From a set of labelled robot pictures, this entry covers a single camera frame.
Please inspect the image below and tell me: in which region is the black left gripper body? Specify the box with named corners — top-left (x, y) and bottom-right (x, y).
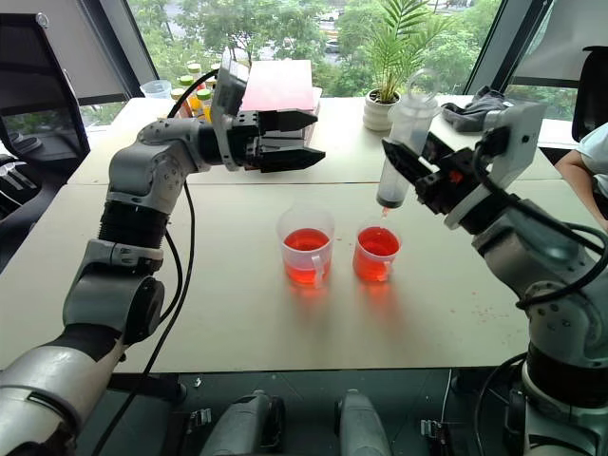
top-left (226, 110), bottom-right (268, 173)

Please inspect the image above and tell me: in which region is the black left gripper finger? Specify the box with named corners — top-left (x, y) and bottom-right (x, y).
top-left (259, 146), bottom-right (327, 174)
top-left (258, 109), bottom-right (319, 139)

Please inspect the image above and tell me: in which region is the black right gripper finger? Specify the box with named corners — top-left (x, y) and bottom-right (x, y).
top-left (382, 139), bottom-right (436, 182)
top-left (426, 132), bottom-right (456, 163)

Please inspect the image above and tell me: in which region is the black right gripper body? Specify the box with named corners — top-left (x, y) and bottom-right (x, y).
top-left (414, 142), bottom-right (482, 216)

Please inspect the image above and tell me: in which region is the large clear plastic syringe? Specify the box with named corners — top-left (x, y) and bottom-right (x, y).
top-left (376, 67), bottom-right (441, 219)

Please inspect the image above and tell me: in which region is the large clear cup red liquid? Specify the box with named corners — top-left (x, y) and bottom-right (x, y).
top-left (275, 201), bottom-right (337, 290)

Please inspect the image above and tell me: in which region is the small clear cup red liquid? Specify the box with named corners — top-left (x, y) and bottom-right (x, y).
top-left (351, 226), bottom-right (404, 284)

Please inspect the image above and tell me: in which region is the empty clear plastic cup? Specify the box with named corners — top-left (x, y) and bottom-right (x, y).
top-left (140, 79), bottom-right (173, 101)

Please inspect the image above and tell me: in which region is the pink red box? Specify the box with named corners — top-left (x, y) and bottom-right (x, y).
top-left (240, 59), bottom-right (322, 143)

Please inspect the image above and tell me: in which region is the dark grey cloth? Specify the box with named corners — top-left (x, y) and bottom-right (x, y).
top-left (440, 86), bottom-right (518, 133)

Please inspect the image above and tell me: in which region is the green palm in white pot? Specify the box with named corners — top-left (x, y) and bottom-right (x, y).
top-left (362, 0), bottom-right (460, 133)

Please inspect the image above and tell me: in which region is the orange juice bottle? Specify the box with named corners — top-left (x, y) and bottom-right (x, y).
top-left (195, 88), bottom-right (214, 121)

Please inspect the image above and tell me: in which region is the person in light shirt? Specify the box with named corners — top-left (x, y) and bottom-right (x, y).
top-left (554, 122), bottom-right (608, 218)

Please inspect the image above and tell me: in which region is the black chair backrest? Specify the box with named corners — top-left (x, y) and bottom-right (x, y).
top-left (571, 45), bottom-right (608, 143)

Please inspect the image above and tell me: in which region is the black office chair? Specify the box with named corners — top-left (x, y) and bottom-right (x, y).
top-left (0, 12), bottom-right (92, 248)

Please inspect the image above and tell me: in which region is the grey rounded robot leg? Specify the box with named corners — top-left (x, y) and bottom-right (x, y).
top-left (333, 389), bottom-right (394, 456)
top-left (199, 389), bottom-right (287, 456)

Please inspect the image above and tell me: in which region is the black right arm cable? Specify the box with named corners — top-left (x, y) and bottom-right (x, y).
top-left (472, 126), bottom-right (608, 310)

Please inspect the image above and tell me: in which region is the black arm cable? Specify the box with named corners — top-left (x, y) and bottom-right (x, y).
top-left (472, 126), bottom-right (608, 310)
top-left (89, 68), bottom-right (222, 456)

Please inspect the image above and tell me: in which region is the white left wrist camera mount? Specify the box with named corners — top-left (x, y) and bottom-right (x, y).
top-left (210, 59), bottom-right (252, 172)

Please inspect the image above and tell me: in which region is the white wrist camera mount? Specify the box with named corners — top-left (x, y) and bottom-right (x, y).
top-left (210, 59), bottom-right (252, 172)
top-left (445, 102), bottom-right (547, 231)

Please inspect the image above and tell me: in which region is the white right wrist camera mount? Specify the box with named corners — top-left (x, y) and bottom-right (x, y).
top-left (445, 102), bottom-right (547, 231)

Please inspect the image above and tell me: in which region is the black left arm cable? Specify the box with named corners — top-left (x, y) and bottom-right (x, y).
top-left (89, 68), bottom-right (222, 456)

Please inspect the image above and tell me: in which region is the thin white cable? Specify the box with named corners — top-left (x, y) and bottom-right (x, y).
top-left (440, 368), bottom-right (453, 431)

